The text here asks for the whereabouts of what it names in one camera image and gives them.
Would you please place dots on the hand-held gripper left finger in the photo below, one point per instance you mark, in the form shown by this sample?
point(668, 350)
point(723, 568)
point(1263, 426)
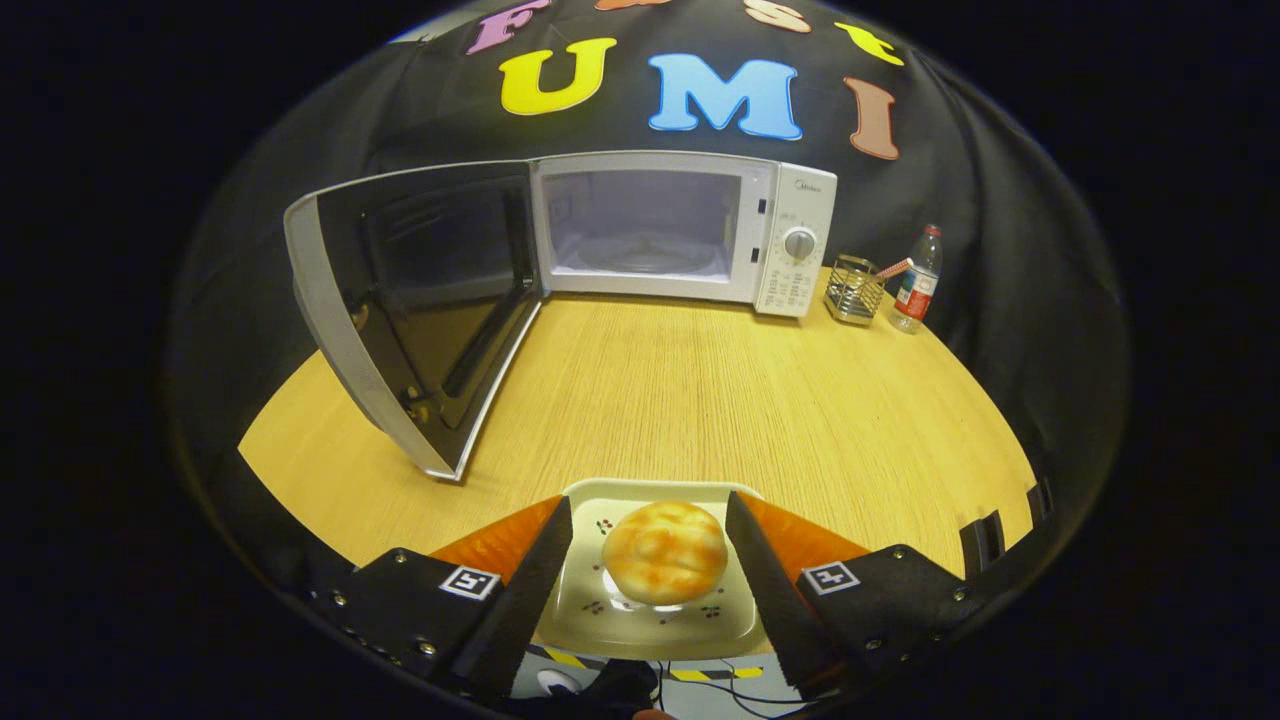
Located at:
point(515, 615)

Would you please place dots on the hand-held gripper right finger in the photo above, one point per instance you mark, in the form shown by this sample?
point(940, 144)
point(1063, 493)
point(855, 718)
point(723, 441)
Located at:
point(775, 610)

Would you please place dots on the golden bread bun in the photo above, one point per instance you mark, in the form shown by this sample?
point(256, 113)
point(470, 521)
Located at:
point(665, 550)

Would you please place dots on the white microwave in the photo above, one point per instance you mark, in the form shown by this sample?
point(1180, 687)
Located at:
point(430, 300)

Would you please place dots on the yellow black floor tape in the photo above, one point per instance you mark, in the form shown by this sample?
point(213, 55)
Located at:
point(700, 675)

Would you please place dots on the cream square plate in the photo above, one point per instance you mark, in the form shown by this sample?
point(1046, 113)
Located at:
point(640, 630)

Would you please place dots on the clear plastic bottle red label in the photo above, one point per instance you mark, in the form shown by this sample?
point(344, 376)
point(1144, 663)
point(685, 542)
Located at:
point(915, 290)

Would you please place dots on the red checked straw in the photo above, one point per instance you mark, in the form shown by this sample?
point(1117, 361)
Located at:
point(893, 269)

